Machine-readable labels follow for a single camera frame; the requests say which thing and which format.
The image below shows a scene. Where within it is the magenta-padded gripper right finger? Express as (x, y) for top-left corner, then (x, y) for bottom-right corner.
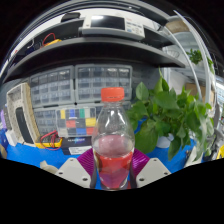
(129, 148), (172, 188)

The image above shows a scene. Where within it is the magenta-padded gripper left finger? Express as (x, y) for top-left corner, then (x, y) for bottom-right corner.
(54, 148), (98, 189)

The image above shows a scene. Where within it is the clear bottle with red cap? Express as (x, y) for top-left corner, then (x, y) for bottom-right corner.
(91, 87), (136, 191)

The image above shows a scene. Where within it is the black box with white label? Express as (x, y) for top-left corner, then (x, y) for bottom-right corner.
(60, 134), (94, 156)

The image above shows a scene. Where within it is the yellow multimeter with red leads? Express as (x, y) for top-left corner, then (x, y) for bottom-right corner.
(34, 129), (64, 151)

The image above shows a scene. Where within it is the white power adapter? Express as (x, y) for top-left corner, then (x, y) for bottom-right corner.
(183, 146), (204, 168)

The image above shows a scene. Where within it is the clear box with coloured parts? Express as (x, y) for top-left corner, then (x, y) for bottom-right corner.
(55, 106), (98, 138)

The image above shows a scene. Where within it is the green potted plant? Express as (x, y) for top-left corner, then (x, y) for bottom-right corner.
(126, 68), (214, 161)

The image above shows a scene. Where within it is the black rectangular speaker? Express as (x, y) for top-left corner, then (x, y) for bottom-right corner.
(14, 106), (35, 145)

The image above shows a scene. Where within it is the blue box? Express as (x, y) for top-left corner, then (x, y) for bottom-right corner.
(0, 128), (9, 149)

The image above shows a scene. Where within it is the white perforated open box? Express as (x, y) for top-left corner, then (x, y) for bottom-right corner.
(5, 82), (42, 148)

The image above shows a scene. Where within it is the white shelf rack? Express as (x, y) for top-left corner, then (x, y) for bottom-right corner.
(163, 9), (224, 111)

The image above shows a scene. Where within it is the dark overhead shelf unit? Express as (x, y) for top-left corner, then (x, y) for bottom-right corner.
(3, 9), (188, 84)

